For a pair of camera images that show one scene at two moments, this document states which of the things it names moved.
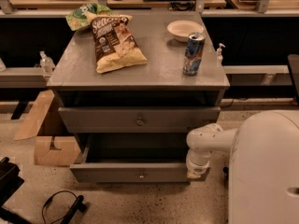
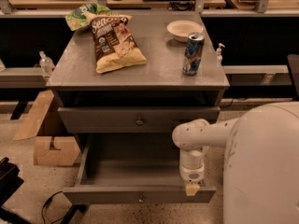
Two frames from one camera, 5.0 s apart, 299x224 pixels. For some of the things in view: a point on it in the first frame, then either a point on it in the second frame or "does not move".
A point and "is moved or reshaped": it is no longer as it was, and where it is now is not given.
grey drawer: [135, 158] is moved or reshaped
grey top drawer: [138, 119] does not move
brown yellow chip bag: [116, 48] does not move
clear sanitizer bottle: [47, 63] does not move
